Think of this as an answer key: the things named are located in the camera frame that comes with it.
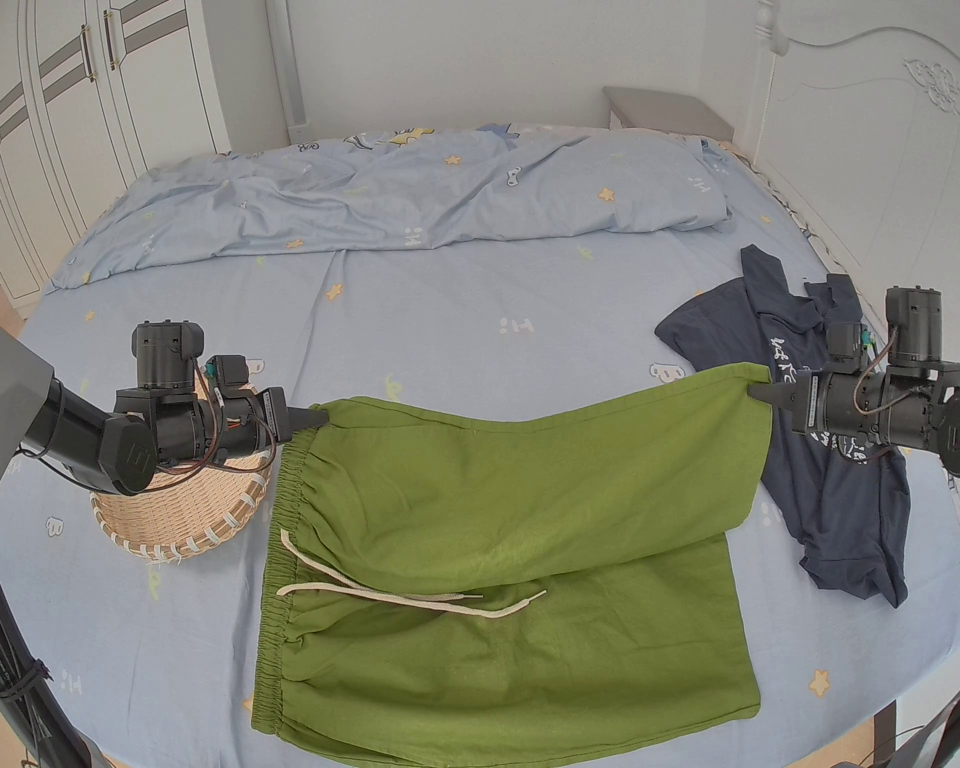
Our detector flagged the pale blue quilt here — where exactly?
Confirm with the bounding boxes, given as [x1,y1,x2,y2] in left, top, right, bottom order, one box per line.
[45,123,740,294]

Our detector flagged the grey bedside table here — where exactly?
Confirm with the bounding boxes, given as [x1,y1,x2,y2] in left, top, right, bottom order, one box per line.
[602,87,735,144]

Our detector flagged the dark blue printed T-shirt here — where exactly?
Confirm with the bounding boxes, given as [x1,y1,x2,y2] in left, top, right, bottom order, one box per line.
[654,245,912,609]

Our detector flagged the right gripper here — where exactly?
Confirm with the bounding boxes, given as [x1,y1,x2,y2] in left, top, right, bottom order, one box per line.
[798,367,890,444]

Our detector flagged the bed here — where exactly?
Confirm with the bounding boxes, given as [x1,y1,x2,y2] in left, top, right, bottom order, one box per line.
[0,0,960,768]

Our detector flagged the green shorts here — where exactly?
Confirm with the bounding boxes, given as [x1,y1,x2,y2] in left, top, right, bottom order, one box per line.
[249,362,775,768]

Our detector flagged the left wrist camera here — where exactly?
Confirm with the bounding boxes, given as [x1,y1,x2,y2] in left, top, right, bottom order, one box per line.
[204,354,252,402]

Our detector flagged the round woven basket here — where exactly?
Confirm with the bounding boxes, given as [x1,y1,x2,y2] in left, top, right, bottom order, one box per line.
[90,367,275,564]

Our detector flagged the white wardrobe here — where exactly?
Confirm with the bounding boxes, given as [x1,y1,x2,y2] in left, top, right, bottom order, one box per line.
[0,0,234,309]

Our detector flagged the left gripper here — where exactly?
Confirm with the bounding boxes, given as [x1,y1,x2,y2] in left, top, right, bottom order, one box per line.
[161,387,292,462]

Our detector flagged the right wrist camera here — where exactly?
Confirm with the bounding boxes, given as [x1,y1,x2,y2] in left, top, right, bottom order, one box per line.
[825,321,871,376]

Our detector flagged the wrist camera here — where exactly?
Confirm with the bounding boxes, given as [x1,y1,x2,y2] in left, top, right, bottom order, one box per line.
[825,321,871,376]
[204,354,252,402]

